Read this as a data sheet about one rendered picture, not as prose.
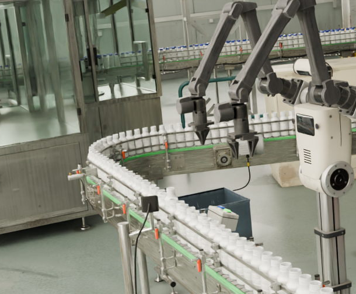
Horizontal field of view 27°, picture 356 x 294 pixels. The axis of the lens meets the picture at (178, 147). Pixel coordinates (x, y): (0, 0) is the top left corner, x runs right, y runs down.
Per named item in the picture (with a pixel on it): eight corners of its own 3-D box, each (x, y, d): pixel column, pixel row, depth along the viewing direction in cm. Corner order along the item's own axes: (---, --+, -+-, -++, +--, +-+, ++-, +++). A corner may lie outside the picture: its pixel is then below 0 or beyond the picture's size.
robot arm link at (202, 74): (245, 6, 315) (233, 9, 325) (235, 0, 313) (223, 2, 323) (205, 96, 311) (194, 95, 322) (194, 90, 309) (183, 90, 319)
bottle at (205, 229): (199, 259, 288) (195, 219, 285) (210, 254, 292) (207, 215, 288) (209, 262, 283) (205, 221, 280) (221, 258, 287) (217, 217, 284)
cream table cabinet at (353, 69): (367, 162, 810) (361, 55, 786) (386, 175, 750) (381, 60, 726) (269, 174, 805) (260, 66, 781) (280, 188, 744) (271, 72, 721)
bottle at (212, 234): (209, 265, 280) (205, 224, 277) (211, 259, 286) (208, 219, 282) (225, 265, 279) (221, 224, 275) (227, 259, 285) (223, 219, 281)
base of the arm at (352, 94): (351, 86, 298) (339, 114, 298) (335, 79, 294) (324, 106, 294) (364, 88, 290) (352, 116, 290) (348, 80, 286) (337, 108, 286)
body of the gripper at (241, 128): (258, 136, 276) (257, 116, 275) (234, 140, 273) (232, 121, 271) (250, 133, 282) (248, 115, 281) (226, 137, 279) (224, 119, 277)
